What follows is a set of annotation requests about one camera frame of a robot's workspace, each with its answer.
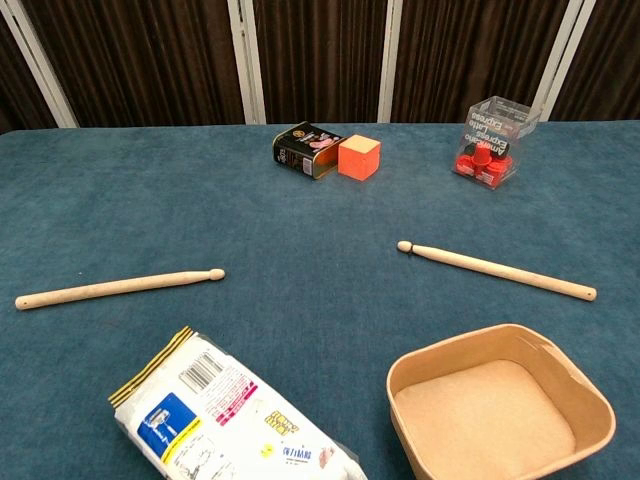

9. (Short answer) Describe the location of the wooden drumstick with black band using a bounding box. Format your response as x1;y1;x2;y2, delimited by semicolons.
396;240;598;303

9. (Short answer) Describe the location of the plain wooden drumstick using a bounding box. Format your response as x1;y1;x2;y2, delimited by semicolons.
14;268;226;312

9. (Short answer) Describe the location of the blue velvet tablecloth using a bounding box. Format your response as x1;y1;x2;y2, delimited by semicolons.
0;121;640;480

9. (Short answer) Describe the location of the orange foam cube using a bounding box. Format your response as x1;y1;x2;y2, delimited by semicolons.
337;133;382;182

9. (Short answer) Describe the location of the black tin can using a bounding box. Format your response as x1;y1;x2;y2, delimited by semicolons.
272;121;348;181

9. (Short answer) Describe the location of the white snack bag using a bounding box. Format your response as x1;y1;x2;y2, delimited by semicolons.
108;325;369;480

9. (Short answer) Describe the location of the clear plastic capsule box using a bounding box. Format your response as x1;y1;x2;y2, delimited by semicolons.
452;95;542;192

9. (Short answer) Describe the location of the brown paper bowl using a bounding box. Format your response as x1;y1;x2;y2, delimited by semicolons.
385;323;617;480

